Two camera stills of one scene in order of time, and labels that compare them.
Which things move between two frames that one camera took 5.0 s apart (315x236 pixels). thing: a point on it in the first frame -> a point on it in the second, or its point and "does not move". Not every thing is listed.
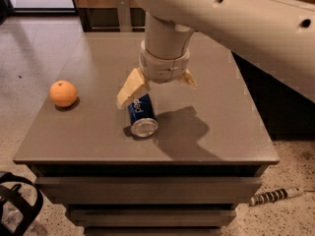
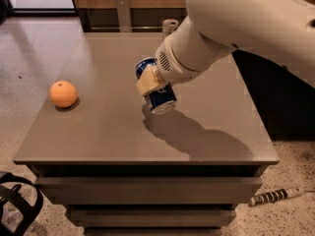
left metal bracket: x=124 y=16 does not move
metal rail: x=116 y=28 does not move
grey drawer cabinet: x=207 y=156 does not move
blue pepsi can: x=143 y=117 -> x=163 y=98
